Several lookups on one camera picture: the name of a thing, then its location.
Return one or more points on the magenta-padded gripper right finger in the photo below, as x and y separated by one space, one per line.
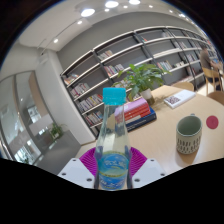
148 171

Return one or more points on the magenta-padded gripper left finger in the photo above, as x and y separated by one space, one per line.
75 171

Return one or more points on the clear bottle with cyan cap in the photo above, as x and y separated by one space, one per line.
112 166

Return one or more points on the green potted floor plant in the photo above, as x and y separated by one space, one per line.
56 130

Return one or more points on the dark blue book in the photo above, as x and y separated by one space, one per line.
144 122

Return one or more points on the green patterned ceramic mug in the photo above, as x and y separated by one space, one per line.
189 140

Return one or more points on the red book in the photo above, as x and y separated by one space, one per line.
140 115

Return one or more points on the pink book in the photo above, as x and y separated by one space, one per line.
138 106

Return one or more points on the white magazine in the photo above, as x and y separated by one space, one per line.
180 98

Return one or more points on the flat round red coaster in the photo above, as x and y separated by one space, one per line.
212 122

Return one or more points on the grey shelf unit with books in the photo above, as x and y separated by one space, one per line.
86 89

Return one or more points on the wooden chair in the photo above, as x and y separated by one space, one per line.
211 74
216 97
183 86

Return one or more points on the green potted table plant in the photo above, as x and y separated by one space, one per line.
143 76

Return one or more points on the round ceiling lights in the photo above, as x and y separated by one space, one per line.
87 12

